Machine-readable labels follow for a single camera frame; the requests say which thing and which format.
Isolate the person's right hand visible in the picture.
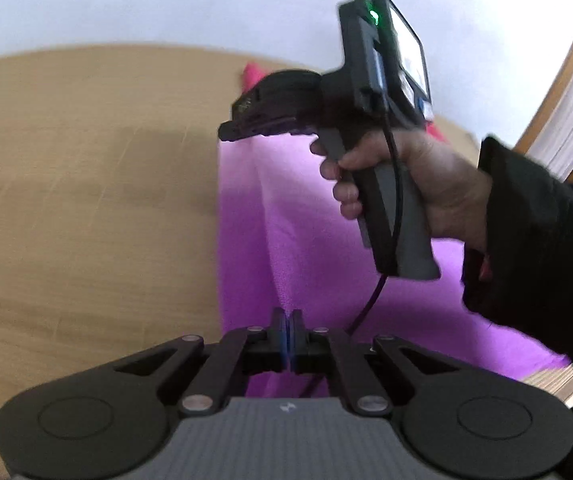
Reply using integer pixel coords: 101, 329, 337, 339
309, 127, 493, 254

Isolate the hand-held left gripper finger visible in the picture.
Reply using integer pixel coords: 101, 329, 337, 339
115, 307, 290, 417
289, 310, 463, 417

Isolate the wooden frame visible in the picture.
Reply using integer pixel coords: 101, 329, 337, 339
513, 0, 573, 187

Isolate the pink and purple garment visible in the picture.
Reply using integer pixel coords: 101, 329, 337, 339
214, 62, 572, 401

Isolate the black cable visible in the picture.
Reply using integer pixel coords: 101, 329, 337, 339
307, 110, 406, 399

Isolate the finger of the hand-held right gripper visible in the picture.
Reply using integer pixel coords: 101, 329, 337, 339
217, 118, 318, 143

